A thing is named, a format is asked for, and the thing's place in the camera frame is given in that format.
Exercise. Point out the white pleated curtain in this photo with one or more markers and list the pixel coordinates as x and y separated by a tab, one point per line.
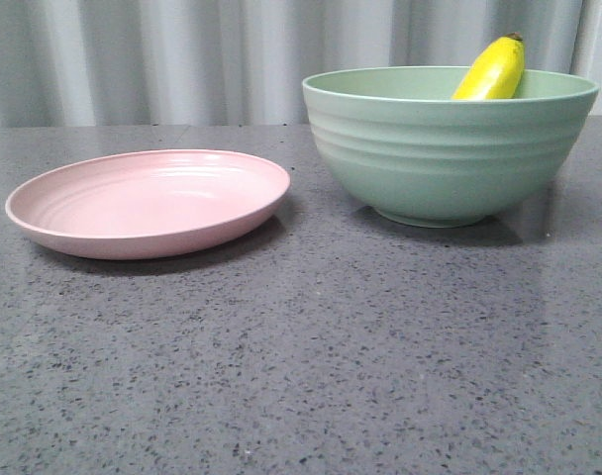
96	63

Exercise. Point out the yellow banana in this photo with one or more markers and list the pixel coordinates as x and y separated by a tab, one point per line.
497	71

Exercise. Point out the pink plate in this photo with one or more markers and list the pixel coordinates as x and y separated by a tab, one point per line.
148	204

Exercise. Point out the green ribbed bowl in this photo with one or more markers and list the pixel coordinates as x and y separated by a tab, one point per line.
396	139

